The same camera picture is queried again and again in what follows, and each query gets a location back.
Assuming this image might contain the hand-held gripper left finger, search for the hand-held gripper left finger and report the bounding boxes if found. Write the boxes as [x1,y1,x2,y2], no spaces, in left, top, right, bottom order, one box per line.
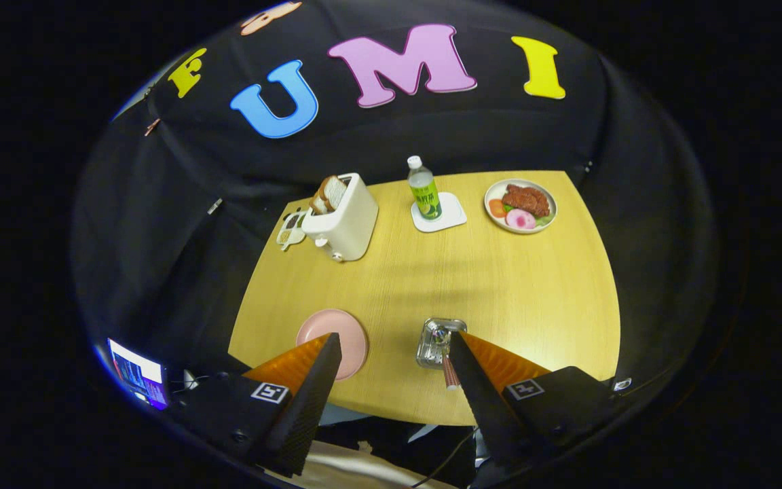
[174,331,343,477]

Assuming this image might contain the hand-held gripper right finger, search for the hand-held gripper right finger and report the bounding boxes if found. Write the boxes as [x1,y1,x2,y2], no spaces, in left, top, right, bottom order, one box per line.
[449,331,617,476]

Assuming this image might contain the spoon with checked handle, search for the spoon with checked handle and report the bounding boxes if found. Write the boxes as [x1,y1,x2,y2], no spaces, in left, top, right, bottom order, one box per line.
[432,326,460,391]

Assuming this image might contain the metal perforated basket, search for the metal perforated basket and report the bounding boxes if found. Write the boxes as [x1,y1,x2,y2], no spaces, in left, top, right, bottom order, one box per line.
[415,317,468,369]

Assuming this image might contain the white shirt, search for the white shirt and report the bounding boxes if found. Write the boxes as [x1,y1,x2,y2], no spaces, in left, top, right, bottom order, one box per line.
[282,440,460,489]

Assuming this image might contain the pink plate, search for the pink plate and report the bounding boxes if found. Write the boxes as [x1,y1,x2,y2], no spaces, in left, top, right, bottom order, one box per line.
[295,309,369,381]

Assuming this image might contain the lit computer monitor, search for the lit computer monitor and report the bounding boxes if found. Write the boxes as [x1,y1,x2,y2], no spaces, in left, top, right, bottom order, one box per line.
[107,338,169,411]

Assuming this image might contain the white divided condiment tray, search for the white divided condiment tray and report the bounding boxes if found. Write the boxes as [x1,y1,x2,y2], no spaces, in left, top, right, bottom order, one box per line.
[276,211,309,252]

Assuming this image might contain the white toaster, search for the white toaster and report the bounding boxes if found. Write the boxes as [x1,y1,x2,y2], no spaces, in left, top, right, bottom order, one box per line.
[301,173,379,262]

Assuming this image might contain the white square coaster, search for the white square coaster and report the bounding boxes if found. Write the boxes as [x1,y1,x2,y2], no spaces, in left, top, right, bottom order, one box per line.
[411,192,468,234]

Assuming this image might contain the brown meat slice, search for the brown meat slice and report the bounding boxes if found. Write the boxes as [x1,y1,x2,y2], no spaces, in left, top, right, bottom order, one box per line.
[502,184,551,218]

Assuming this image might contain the white food plate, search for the white food plate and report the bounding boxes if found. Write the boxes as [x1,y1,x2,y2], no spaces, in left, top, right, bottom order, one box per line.
[484,178,558,235]

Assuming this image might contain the green tea bottle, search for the green tea bottle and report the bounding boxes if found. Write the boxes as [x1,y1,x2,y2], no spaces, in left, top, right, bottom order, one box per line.
[407,156,443,220]

